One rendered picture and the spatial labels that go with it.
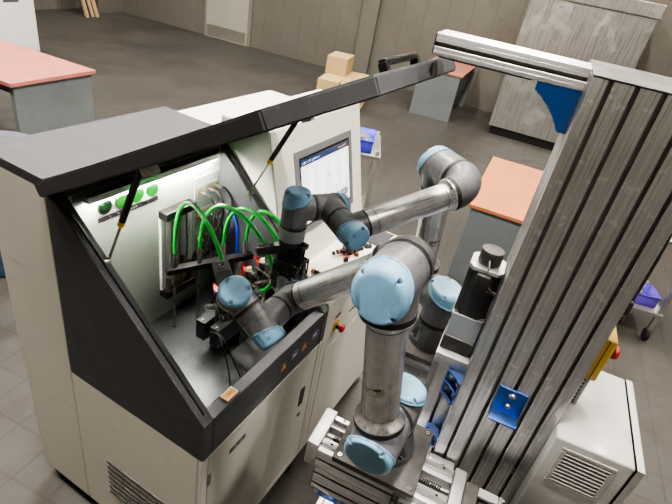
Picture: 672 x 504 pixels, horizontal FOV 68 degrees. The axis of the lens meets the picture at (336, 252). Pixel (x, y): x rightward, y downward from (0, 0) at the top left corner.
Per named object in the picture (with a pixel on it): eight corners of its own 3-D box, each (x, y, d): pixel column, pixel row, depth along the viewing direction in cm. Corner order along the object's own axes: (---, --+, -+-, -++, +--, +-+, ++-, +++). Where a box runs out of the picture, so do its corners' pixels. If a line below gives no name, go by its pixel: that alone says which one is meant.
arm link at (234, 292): (234, 316, 114) (210, 287, 114) (231, 320, 124) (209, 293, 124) (261, 294, 116) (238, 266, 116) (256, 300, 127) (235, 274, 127)
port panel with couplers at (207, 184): (199, 254, 194) (201, 181, 177) (192, 251, 195) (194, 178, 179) (221, 241, 204) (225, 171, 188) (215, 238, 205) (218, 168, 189)
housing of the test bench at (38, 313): (91, 506, 210) (41, 178, 132) (46, 470, 219) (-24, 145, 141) (282, 334, 319) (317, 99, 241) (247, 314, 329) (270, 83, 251)
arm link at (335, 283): (433, 212, 107) (280, 276, 136) (415, 230, 98) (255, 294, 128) (457, 259, 109) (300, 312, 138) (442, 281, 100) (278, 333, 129)
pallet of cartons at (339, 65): (331, 88, 868) (337, 49, 835) (378, 101, 846) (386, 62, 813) (301, 100, 774) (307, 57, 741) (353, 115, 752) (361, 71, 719)
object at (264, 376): (211, 453, 152) (214, 418, 143) (200, 446, 153) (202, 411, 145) (317, 344, 200) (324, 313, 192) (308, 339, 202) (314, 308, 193)
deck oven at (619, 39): (591, 141, 860) (654, 3, 747) (593, 163, 752) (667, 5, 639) (494, 115, 903) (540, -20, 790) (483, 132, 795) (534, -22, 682)
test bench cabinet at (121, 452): (195, 593, 189) (201, 463, 148) (90, 507, 209) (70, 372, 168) (298, 460, 244) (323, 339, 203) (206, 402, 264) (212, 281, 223)
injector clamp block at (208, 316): (216, 363, 177) (218, 331, 169) (195, 351, 181) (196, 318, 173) (273, 316, 204) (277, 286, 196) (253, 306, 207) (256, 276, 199)
